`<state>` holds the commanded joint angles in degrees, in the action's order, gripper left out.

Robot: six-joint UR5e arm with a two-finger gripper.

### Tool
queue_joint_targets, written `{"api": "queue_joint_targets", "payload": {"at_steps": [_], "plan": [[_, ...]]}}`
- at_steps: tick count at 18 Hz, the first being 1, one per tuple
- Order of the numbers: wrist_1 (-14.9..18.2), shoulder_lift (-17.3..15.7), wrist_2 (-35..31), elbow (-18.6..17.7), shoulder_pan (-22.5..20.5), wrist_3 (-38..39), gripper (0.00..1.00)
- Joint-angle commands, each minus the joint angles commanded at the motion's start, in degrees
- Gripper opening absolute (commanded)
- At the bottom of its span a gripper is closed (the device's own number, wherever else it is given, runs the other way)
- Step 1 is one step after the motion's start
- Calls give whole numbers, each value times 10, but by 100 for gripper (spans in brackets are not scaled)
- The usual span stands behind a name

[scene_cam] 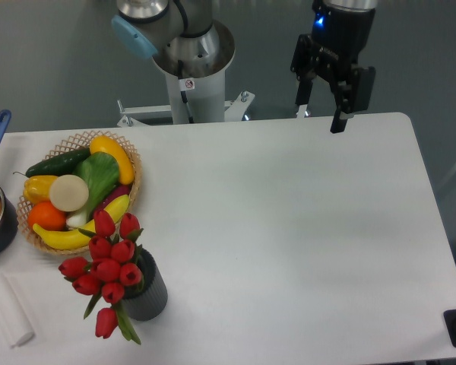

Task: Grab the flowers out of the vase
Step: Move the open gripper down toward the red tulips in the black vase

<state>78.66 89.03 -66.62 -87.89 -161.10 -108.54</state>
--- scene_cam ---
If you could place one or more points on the red tulip bouquet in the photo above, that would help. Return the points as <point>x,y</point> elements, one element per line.
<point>112,272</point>

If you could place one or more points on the yellow squash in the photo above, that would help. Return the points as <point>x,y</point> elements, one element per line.
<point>105,144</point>

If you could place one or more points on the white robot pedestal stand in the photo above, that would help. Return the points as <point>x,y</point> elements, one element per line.
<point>191,100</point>

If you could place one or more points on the yellow bell pepper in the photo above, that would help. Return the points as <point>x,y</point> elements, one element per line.
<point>36,188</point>

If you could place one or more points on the green lettuce leaf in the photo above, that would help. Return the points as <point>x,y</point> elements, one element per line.
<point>100,171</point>

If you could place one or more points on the green cucumber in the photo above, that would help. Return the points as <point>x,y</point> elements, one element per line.
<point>58,165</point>

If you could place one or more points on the dark grey ribbed vase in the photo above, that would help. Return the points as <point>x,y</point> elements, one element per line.
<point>151,300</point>

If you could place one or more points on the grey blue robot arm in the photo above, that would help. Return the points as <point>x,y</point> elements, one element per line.
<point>193,51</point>

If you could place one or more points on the white rolled cloth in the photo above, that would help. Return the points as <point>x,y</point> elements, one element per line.
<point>14,322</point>

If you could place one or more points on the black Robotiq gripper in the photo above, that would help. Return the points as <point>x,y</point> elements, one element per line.
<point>340,31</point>

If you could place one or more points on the cream round onion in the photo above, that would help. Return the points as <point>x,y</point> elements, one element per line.
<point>68,193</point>

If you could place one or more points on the orange fruit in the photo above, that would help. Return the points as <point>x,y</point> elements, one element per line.
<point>47,216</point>

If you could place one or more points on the purple eggplant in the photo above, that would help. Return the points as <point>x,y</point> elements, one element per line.
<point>118,191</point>

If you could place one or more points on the yellow banana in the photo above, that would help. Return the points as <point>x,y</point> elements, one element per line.
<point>74,239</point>

